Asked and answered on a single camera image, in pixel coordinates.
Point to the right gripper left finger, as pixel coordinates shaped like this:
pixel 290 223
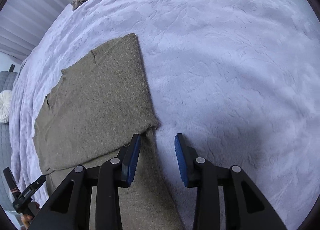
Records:
pixel 70 204

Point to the lavender plush blanket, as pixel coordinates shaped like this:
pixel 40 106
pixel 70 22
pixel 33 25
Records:
pixel 239 78

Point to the grey quilted headboard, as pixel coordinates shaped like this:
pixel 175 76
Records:
pixel 7 81

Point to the olive knit sweater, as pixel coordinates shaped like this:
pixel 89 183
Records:
pixel 99 103

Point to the white round pillow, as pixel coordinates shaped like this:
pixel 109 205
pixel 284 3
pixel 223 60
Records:
pixel 5 103

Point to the left hand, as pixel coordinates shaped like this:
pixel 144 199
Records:
pixel 27 219

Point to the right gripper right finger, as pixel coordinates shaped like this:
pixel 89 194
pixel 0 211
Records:
pixel 245 205

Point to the white curtain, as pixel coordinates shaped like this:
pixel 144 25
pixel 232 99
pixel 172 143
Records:
pixel 24 23

